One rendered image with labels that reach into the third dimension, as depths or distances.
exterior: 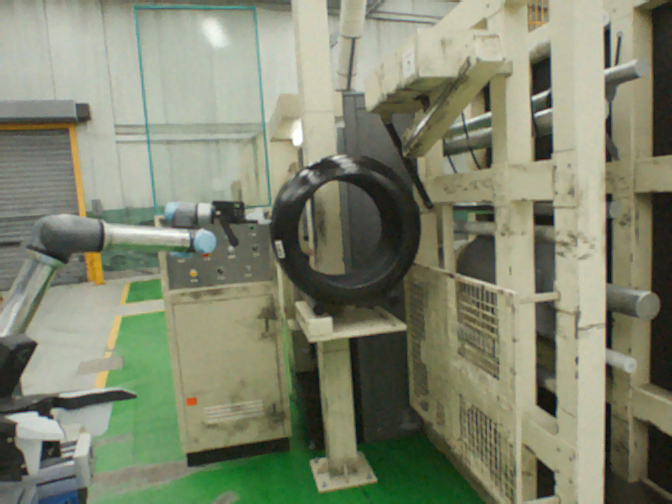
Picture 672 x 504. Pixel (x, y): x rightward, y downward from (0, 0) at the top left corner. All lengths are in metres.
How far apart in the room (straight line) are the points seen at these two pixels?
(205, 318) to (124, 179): 8.39
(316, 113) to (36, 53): 9.43
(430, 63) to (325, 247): 0.89
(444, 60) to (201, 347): 1.68
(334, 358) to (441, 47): 1.33
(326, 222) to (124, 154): 8.85
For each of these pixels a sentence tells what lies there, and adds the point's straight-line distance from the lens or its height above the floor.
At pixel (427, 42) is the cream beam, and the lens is 1.60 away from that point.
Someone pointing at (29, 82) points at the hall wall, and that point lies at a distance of 11.10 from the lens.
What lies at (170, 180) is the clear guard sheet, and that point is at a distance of 2.41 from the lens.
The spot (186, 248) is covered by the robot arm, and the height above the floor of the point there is 1.16.
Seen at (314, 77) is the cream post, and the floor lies 1.80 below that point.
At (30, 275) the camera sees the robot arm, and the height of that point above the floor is 1.13.
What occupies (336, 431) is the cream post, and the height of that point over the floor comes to 0.24.
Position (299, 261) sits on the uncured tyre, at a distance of 1.67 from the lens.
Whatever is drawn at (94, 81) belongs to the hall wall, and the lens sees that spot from 10.98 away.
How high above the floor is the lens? 1.29
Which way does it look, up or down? 7 degrees down
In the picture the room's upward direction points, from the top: 4 degrees counter-clockwise
